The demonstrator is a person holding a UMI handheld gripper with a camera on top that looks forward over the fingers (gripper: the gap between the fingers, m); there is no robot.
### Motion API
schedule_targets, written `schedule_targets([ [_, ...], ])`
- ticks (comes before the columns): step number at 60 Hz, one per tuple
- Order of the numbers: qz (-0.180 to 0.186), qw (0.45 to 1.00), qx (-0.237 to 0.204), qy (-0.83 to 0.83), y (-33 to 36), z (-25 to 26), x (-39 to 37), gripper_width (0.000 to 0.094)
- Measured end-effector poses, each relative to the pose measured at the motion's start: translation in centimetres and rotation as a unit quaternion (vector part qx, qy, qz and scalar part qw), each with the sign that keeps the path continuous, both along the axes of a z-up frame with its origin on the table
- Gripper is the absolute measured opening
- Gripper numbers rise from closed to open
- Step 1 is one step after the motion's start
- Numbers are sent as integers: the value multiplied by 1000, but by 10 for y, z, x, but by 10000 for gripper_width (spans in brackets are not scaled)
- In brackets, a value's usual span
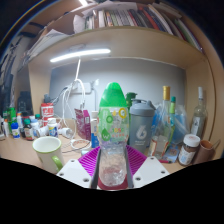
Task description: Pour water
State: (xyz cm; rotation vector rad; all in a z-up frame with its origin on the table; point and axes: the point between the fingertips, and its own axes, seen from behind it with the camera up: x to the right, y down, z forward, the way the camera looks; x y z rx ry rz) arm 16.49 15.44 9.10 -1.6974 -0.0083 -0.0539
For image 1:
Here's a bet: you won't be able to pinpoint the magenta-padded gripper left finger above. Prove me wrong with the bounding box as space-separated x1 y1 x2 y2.
56 145 101 190

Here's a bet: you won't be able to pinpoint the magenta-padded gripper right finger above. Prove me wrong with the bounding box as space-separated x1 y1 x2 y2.
124 144 171 189

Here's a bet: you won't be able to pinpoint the clear green-capped drink bottle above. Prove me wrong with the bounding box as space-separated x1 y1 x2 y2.
97 81 130 188

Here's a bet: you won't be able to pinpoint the flat round red coaster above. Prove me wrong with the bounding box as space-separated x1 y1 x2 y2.
96 179 130 191

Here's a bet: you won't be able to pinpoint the blue and white carton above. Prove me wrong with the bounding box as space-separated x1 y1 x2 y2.
89 111 100 149

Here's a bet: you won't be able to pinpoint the grey shaker bottle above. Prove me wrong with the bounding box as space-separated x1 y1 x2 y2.
128 98 157 155

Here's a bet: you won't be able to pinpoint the magenta carton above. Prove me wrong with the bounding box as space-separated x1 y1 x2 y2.
74 108 92 141

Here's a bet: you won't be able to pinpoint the gold-capped glass bottle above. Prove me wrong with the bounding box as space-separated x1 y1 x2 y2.
151 85 173 158

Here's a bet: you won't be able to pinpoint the white pill bottle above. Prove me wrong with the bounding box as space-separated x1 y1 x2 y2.
46 117 60 138

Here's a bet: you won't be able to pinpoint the white-lidded brown jar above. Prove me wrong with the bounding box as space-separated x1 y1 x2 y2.
177 133 201 167

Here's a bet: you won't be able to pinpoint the dark green bottle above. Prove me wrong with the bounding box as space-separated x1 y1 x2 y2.
124 91 138 109

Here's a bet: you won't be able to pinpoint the red and white can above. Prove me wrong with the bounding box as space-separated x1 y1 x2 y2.
40 102 55 126

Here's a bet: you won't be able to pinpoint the tall clear glass bottle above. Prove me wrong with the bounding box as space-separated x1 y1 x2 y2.
190 86 208 138

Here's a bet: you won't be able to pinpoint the blue-capped white bottle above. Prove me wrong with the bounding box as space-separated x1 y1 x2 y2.
10 121 21 139

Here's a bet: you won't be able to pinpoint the green plastic container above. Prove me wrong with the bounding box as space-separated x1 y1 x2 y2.
5 107 17 123

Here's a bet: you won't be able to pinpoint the under-shelf strip lamp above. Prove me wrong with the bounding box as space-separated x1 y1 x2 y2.
49 48 112 64

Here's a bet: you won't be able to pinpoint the dark hanging clothes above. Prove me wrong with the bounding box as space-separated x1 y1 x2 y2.
0 53 18 111

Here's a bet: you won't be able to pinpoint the white mug with green handle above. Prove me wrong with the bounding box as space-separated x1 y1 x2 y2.
31 135 65 174

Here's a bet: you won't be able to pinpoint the white wall power strip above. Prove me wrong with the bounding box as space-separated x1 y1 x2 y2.
68 81 93 94

